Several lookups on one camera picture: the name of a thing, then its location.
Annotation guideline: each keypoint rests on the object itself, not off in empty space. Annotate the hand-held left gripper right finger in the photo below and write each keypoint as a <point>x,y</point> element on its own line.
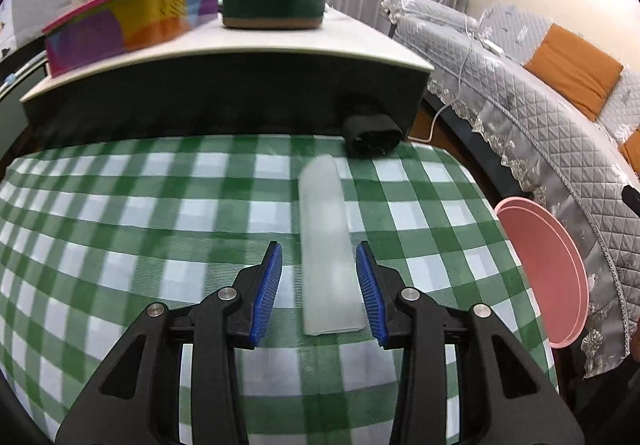
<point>372,297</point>

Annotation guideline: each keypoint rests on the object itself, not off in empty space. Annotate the dark media cabinet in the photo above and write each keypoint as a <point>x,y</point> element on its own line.
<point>17,100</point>

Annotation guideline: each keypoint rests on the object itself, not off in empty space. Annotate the pink plastic bin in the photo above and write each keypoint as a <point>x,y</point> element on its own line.
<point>540,270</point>

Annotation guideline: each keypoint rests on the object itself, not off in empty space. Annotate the green round box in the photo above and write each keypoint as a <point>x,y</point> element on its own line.
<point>272,7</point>

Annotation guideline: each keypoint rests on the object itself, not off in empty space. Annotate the orange cushion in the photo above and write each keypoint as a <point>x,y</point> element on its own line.
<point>632,150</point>
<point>575,70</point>

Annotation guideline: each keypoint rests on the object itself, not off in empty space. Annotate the white-topped coffee table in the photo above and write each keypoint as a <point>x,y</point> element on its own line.
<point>225,75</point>

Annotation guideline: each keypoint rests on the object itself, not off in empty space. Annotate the translucent white plastic sleeve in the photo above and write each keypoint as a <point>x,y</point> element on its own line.
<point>327,250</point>

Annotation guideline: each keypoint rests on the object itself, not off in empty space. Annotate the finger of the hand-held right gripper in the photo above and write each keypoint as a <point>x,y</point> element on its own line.
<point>632,200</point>

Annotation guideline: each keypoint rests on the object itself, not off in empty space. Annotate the colourful storage box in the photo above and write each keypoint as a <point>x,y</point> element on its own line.
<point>115,25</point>

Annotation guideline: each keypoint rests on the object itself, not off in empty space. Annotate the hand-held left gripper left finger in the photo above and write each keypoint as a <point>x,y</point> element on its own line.
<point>265,297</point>

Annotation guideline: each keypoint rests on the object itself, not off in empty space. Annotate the green checked tablecloth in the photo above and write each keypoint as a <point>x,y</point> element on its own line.
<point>150,225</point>

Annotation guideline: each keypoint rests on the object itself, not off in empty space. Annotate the grey quilted sofa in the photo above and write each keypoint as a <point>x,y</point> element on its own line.
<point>540,145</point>

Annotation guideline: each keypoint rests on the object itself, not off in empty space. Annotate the black cloth roll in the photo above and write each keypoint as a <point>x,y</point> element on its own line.
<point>372,132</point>

